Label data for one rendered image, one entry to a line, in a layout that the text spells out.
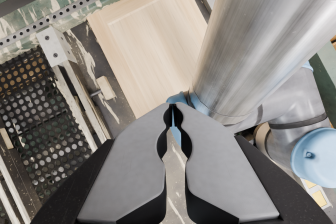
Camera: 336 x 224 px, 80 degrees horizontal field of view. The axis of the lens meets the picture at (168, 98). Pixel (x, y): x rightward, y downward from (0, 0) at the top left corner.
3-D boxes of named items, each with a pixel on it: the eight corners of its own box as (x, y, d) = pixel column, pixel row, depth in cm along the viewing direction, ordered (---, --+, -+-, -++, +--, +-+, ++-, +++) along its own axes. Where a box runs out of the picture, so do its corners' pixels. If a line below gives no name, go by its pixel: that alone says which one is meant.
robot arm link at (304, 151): (356, 115, 25) (379, 183, 24) (299, 111, 36) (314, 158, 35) (294, 134, 25) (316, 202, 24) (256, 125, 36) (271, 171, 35)
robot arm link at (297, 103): (247, 55, 25) (274, 140, 25) (317, 36, 28) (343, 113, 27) (219, 70, 33) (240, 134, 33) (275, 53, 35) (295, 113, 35)
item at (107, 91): (106, 76, 73) (103, 75, 70) (115, 96, 73) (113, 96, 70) (98, 80, 73) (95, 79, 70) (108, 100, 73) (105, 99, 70)
